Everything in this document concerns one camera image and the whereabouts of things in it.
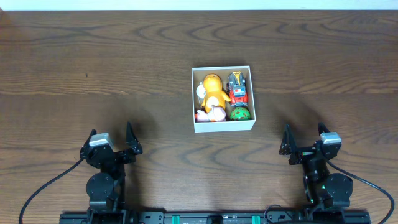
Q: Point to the white cardboard box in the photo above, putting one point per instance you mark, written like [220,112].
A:
[198,75]

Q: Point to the green patterned ball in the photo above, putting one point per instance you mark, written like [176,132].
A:
[240,113]

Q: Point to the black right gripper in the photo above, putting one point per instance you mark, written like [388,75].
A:
[286,149]

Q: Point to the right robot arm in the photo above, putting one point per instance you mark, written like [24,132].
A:
[324,190]

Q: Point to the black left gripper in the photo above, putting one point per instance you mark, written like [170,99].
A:
[116,154]

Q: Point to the orange dinosaur toy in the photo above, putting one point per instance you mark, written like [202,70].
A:
[215,95]

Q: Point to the white pink duck toy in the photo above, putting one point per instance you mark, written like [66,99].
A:
[216,114]

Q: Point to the red grey toy truck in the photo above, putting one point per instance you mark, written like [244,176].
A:
[236,88]

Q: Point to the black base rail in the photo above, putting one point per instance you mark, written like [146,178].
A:
[270,216]

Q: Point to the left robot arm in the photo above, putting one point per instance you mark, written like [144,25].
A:
[106,189]

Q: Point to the wooden rattle drum toy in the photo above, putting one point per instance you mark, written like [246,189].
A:
[200,93]

